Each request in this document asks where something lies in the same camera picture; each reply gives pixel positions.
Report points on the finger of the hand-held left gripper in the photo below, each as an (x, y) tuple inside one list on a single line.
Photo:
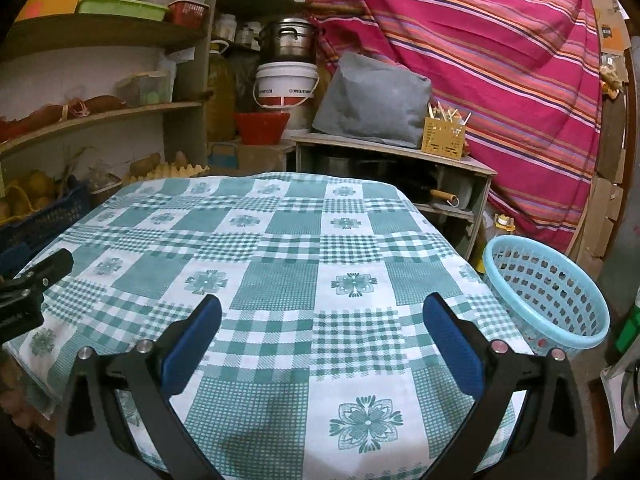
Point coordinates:
[(45, 272), (15, 257)]

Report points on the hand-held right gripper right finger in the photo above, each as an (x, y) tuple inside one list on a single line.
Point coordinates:
[(452, 347)]

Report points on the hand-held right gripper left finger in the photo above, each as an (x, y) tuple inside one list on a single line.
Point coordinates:
[(192, 347)]

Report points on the light blue plastic basket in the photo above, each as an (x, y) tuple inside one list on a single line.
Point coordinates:
[(530, 312)]

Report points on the blue plastic crate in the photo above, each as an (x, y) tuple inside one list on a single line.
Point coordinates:
[(50, 220)]

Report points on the yellow net bag of fruit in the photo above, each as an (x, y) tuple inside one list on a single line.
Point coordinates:
[(30, 190)]

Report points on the small wicker basket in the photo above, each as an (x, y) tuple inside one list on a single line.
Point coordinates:
[(106, 190)]

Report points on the green checked tablecloth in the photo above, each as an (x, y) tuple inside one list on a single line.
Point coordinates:
[(300, 310)]

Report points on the yellow egg tray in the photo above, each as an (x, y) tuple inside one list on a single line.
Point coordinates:
[(165, 172)]

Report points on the green plastic container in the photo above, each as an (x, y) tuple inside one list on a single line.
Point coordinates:
[(629, 330)]

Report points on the sweet potato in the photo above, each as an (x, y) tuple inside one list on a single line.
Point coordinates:
[(105, 104)]

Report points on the cardboard box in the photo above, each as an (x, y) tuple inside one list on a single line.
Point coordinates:
[(255, 157)]

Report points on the yellow utensil holder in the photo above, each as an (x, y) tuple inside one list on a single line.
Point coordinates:
[(442, 142)]

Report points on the low wooden cabinet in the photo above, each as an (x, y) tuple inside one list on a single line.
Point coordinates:
[(390, 150)]

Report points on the clear plastic container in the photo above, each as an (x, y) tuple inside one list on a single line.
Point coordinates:
[(145, 90)]

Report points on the red plastic basket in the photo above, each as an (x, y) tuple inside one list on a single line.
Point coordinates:
[(260, 130)]

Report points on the bunch of chopsticks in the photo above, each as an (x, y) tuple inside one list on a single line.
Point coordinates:
[(445, 112)]

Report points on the wooden shelf unit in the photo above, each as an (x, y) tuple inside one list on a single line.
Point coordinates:
[(100, 35)]

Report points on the yellow box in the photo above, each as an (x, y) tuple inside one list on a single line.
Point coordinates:
[(47, 7)]

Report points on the grey cushion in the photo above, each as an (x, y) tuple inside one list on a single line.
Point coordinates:
[(370, 100)]

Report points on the green plastic tray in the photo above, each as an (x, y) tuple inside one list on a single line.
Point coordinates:
[(122, 9)]

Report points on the white plastic bucket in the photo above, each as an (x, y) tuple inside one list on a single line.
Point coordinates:
[(285, 77)]

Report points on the pink striped cloth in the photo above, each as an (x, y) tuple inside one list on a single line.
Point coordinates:
[(475, 60)]

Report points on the small red basket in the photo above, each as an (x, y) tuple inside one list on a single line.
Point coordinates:
[(187, 15)]

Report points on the white lidded jar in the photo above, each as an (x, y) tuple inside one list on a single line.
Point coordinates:
[(225, 27)]

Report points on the yellowish hanging bundle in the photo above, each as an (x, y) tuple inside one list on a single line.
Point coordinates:
[(612, 81)]

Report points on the glass jar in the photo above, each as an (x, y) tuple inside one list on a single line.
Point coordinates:
[(247, 35)]

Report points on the metal pot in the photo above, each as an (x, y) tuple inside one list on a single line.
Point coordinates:
[(290, 42)]

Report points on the cardboard sheets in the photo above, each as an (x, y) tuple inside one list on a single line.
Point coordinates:
[(607, 30)]

